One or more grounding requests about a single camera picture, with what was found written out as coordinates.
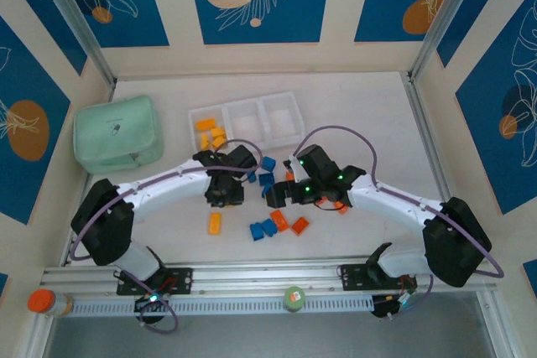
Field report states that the orange lego brick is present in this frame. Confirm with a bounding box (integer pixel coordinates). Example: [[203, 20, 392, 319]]
[[290, 216, 310, 236], [270, 210, 289, 233]]

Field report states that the green round tape roll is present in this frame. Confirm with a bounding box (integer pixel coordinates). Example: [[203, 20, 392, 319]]
[[282, 285, 307, 314]]

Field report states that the mint green fabric pouch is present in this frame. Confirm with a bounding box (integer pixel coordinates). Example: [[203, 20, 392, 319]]
[[73, 95, 165, 174]]

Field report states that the black base electronics box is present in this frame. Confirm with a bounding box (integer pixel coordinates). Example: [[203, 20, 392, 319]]
[[371, 290, 419, 320], [133, 292, 169, 325]]

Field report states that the jar with orange lid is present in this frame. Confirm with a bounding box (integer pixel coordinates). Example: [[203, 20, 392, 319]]
[[27, 288, 76, 317]]

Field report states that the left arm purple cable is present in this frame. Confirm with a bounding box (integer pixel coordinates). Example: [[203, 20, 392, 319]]
[[69, 138, 264, 334]]

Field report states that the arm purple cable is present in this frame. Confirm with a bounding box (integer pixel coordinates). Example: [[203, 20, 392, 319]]
[[293, 124, 504, 319], [69, 138, 264, 334]]

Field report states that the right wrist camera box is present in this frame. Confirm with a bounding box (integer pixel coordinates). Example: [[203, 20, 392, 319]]
[[284, 158, 307, 185]]

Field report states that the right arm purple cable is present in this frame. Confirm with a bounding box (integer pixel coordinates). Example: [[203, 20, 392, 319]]
[[293, 124, 504, 319]]

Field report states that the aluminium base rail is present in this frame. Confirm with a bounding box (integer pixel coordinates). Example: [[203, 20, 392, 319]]
[[39, 253, 498, 297]]

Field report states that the white slotted cable tray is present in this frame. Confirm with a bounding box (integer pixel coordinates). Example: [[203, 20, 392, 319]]
[[62, 293, 375, 318]]

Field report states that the aluminium side rail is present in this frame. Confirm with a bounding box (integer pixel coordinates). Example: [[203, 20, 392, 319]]
[[400, 71, 473, 258]]

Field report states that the aluminium frame post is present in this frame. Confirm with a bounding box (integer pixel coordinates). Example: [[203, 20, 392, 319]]
[[29, 0, 117, 87], [407, 0, 490, 85]]

